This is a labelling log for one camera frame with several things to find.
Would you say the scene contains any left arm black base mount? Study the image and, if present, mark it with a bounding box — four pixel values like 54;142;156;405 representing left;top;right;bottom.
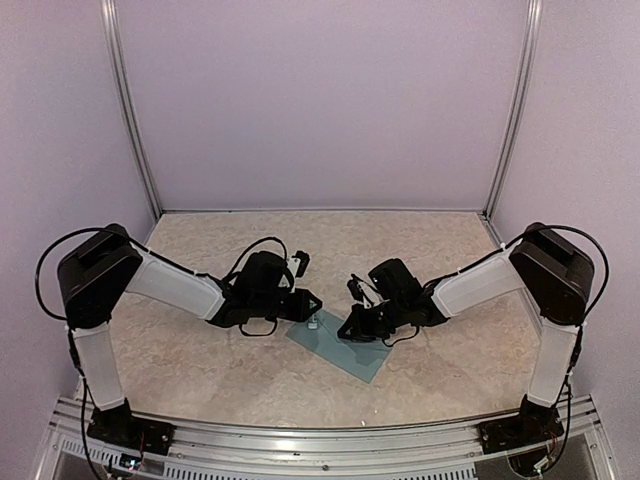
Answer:
87;399;175;456

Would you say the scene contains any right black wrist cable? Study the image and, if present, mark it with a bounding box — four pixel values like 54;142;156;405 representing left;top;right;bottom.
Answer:
382;327;421;348

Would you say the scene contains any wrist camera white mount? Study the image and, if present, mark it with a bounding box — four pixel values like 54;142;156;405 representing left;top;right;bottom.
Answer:
279;250;310;292
347;274;382;309

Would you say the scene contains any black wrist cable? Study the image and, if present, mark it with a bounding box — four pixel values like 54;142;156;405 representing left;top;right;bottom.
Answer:
382;327;421;348
238;322;279;338

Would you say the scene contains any small green white glue stick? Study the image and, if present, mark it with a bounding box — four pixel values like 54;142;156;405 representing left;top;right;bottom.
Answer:
307;314;320;330

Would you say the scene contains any right aluminium frame post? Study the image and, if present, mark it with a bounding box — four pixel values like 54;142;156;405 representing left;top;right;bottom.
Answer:
483;0;544;223

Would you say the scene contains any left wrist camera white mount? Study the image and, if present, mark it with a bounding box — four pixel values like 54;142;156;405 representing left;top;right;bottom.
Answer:
279;250;310;292

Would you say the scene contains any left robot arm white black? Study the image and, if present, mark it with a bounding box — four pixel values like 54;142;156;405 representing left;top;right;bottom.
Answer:
34;223;323;445

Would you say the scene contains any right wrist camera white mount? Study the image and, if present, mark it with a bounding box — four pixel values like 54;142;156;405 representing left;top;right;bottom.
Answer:
347;274;382;309

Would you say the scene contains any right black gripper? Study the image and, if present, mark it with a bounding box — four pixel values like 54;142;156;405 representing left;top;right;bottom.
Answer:
339;296;408;341

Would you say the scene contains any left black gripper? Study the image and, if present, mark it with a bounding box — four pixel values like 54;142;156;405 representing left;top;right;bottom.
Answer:
252;288;322;323

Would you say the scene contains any front aluminium rail base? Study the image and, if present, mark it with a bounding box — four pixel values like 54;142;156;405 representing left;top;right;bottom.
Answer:
29;394;621;480

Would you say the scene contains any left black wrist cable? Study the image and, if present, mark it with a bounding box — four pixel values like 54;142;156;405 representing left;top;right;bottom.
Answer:
238;322;279;338

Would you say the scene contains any teal paper envelope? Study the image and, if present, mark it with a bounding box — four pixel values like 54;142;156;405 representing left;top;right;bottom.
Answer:
286;310;391;384

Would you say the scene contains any aluminium frame post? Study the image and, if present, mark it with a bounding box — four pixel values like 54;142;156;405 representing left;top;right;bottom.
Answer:
483;0;544;223
100;0;164;222

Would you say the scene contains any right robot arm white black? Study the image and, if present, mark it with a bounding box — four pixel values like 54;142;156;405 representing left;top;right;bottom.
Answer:
337;222;611;444

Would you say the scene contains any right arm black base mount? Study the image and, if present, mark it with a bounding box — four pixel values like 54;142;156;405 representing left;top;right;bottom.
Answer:
477;395;564;454

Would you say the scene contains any left aluminium frame post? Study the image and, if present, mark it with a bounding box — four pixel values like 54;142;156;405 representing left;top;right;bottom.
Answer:
100;0;164;222

